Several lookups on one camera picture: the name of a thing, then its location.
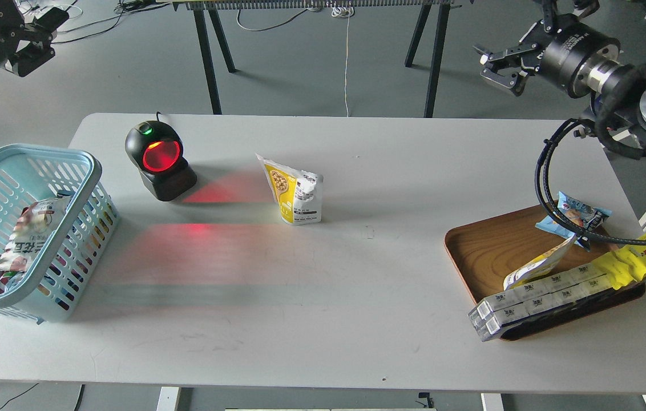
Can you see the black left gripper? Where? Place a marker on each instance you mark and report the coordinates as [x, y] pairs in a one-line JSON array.
[[27, 46]]

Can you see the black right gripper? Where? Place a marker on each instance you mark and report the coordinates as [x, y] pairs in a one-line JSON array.
[[571, 51]]

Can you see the yellow white snack pouch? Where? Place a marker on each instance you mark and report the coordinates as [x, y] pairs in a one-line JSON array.
[[297, 193]]

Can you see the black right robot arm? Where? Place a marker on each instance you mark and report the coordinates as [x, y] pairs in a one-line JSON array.
[[619, 120]]

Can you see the light blue plastic basket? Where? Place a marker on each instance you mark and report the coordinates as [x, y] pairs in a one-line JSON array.
[[54, 284]]

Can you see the blue snack packet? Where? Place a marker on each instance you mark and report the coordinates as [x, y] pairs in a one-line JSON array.
[[577, 212]]

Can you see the red white snack in basket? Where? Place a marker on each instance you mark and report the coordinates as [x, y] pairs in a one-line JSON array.
[[29, 235]]

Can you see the yellow cartoon snack bag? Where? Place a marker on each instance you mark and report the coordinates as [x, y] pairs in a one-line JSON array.
[[623, 266]]

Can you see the black trestle table background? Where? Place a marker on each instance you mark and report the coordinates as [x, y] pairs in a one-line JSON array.
[[321, 65]]

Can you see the black barcode scanner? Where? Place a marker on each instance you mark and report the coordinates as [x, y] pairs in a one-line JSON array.
[[157, 151]]

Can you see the wooden brown tray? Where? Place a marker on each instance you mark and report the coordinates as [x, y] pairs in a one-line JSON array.
[[485, 252]]

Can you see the yellow white pouch in tray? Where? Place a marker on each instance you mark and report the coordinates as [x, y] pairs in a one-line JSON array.
[[540, 265]]

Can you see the long clear box pack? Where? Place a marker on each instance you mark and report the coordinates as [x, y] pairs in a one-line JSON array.
[[525, 304]]

